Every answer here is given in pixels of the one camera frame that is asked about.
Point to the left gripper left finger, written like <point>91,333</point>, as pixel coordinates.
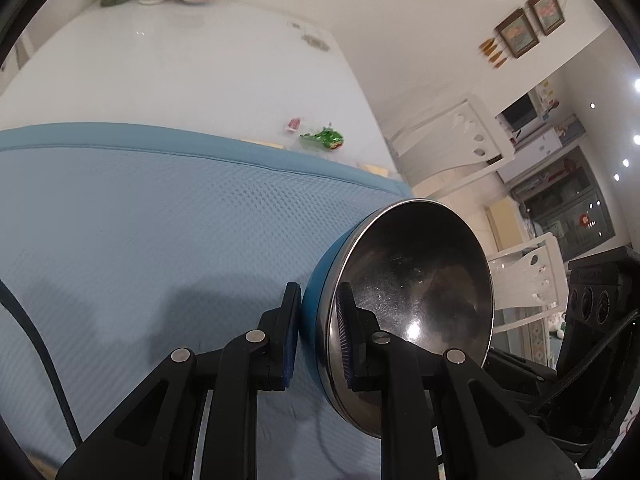
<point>276,363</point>

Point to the light blue textured mat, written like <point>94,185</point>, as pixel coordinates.
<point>121,243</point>

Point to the right framed picture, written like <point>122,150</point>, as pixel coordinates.
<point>548,14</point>

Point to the white chair far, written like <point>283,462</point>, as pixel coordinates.
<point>455,135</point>

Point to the pink candy wrapper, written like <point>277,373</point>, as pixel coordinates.
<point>293,125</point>

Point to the white chair near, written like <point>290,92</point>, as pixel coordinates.
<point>529,275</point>

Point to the framed picture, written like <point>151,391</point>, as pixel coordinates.
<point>517,33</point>
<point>548,14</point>

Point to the microwave oven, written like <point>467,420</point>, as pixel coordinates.
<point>520,113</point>

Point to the white chair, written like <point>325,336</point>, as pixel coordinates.
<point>455,135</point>
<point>529,275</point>

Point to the dark glass cabinet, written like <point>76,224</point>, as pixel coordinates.
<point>564,199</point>

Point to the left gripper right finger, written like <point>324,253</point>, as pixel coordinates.
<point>363,361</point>

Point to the left framed picture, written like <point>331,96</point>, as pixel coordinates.
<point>517,33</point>

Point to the blue steel bowl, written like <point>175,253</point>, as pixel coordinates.
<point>421,270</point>

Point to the green candy wrapper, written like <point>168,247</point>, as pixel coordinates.
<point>328,138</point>

